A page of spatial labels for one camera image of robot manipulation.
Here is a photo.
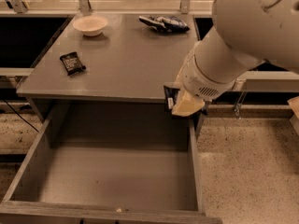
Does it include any black cable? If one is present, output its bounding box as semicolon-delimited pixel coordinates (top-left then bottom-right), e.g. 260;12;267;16
2;99;40;133

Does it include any blue chip bag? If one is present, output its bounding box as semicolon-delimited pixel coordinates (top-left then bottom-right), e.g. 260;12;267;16
138;16;190;33

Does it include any white bowl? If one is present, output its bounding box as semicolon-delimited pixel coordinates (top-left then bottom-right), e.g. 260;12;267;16
73;15;108;36

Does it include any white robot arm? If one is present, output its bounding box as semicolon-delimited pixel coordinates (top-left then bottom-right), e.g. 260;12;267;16
172;0;299;117

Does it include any black snack bar wrapper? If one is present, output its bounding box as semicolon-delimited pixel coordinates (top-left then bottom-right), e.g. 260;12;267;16
60;51;86;76

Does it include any grey cabinet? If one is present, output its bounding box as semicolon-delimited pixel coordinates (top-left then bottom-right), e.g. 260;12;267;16
17;14;198;135

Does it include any open grey top drawer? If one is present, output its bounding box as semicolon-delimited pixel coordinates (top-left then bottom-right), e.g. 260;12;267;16
0;101;222;224

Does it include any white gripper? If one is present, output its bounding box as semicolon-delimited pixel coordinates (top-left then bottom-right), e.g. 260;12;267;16
172;41;235;117

